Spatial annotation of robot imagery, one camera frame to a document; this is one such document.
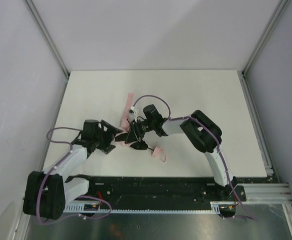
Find grey slotted cable duct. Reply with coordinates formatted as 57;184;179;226
60;201;244;216

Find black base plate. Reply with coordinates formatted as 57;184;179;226
68;176;248;211

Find left corner aluminium post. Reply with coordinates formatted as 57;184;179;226
23;0;70;79

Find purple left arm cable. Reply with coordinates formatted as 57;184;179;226
35;126;84;226

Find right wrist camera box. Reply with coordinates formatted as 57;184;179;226
127;106;137;122

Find right corner aluminium post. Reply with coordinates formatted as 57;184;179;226
242;0;291;76

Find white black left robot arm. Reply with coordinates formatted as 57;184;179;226
22;119;123;220

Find corner aluminium post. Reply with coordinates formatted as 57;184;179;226
23;0;70;79
242;0;291;76

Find pink folding umbrella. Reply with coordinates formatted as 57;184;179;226
119;92;166;163

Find aluminium frame rail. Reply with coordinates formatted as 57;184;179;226
238;71;292;205

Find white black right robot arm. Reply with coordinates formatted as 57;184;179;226
124;104;235;193

